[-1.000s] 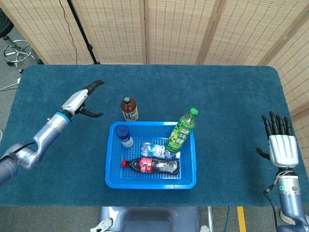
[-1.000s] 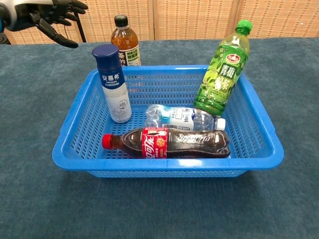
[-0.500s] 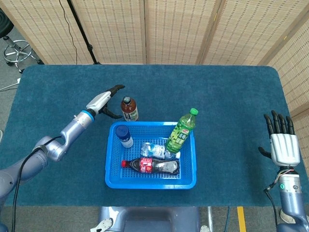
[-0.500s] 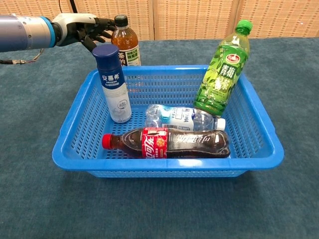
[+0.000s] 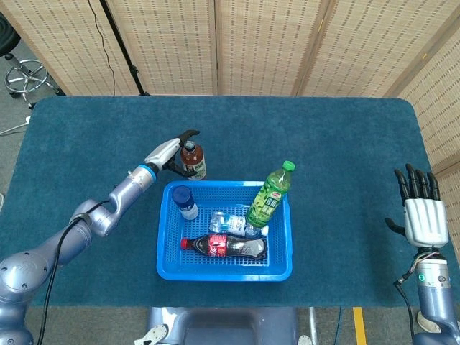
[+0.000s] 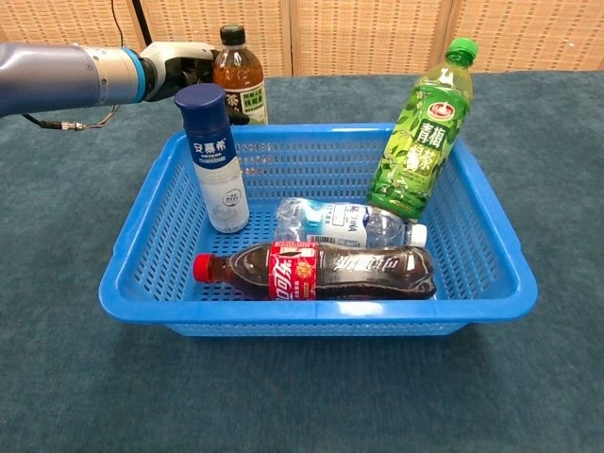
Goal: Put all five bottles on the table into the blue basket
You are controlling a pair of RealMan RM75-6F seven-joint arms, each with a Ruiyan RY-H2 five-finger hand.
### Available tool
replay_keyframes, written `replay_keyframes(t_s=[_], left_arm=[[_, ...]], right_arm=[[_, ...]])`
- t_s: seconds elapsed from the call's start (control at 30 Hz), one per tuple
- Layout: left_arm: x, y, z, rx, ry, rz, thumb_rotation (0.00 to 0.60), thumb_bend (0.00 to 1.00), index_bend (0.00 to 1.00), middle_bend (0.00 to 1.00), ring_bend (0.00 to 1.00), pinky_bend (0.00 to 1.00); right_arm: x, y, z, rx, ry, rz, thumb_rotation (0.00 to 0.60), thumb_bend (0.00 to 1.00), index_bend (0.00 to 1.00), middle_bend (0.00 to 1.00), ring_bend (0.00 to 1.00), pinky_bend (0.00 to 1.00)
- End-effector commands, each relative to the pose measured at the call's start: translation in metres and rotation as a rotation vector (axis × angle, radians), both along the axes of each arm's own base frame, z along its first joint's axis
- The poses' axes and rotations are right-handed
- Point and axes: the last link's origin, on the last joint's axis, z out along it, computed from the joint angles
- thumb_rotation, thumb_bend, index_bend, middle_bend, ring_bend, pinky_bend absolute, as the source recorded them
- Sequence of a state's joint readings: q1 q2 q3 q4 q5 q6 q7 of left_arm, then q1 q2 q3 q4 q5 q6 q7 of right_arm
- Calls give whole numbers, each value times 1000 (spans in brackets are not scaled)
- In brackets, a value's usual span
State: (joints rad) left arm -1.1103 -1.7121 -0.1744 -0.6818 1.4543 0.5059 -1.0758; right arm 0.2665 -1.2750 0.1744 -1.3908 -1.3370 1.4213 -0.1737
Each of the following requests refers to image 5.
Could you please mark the green tea bottle green cap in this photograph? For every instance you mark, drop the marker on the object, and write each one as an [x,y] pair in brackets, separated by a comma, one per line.
[267,201]

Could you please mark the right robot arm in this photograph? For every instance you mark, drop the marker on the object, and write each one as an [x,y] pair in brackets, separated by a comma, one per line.
[435,294]

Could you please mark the brown tea bottle black cap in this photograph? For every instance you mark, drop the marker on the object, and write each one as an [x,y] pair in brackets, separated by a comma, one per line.
[194,161]

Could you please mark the small clear water bottle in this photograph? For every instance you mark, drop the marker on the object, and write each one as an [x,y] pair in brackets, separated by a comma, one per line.
[230,224]

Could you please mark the teal table cloth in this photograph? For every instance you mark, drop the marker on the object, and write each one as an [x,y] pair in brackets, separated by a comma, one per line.
[323,161]

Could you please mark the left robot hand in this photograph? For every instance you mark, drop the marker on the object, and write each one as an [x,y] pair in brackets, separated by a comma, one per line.
[161,152]

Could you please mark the black tripod stand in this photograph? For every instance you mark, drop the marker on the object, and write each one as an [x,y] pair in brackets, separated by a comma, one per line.
[134,70]

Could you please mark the blue-grey robot torso base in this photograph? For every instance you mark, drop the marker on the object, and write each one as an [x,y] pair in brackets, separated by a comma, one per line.
[223,327]

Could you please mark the white shoe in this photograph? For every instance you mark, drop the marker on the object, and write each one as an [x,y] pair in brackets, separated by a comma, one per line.
[427,321]

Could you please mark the cola bottle red label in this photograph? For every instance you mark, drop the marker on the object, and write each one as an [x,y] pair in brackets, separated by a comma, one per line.
[215,246]

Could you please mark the blue perforated plastic basket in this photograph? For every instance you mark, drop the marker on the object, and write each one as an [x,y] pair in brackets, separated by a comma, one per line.
[223,275]

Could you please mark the yogurt bottle blue cap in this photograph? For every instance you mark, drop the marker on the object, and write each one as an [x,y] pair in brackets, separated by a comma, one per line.
[185,203]

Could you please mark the black stool chrome base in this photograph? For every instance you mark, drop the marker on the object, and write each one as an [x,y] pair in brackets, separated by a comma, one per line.
[7,36]

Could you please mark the white robot base foot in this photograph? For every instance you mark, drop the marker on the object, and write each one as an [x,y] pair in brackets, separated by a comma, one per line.
[304,340]
[156,332]

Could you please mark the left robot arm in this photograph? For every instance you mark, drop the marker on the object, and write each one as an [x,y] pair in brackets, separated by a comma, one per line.
[90,219]

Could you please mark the metal table leg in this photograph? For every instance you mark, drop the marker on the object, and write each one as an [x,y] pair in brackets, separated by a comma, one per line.
[313,323]

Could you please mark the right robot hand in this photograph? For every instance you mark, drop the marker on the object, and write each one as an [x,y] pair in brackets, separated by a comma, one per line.
[426,223]

